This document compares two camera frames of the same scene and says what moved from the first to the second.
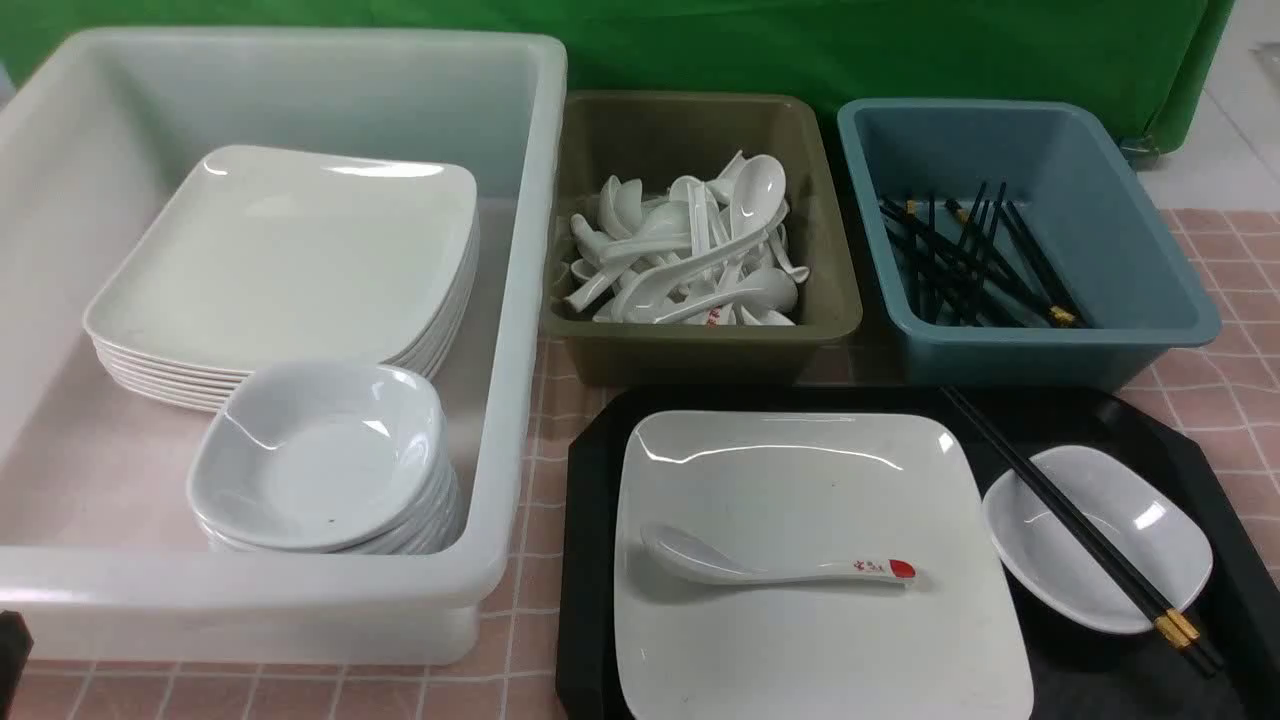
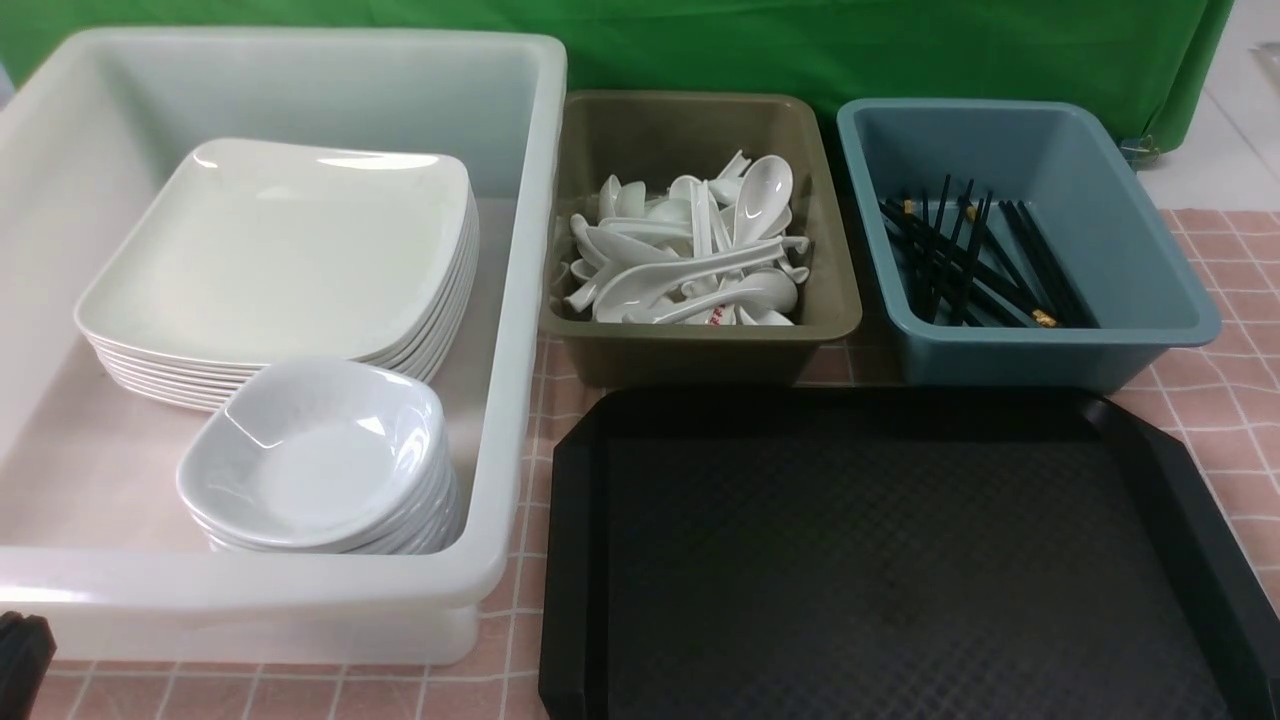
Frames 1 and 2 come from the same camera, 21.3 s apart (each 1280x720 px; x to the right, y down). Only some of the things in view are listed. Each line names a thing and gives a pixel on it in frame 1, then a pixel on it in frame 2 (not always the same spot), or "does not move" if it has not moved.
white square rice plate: [786, 488] -> [250, 251]
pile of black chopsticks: [975, 263] does not move
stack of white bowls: [314, 457] does not move
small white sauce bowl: [1133, 510] -> [313, 450]
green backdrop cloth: [1152, 66] does not move
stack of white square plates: [256, 258] does not move
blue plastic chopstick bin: [1136, 282] does not move
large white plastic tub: [100, 556] does not move
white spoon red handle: [694, 557] -> [767, 291]
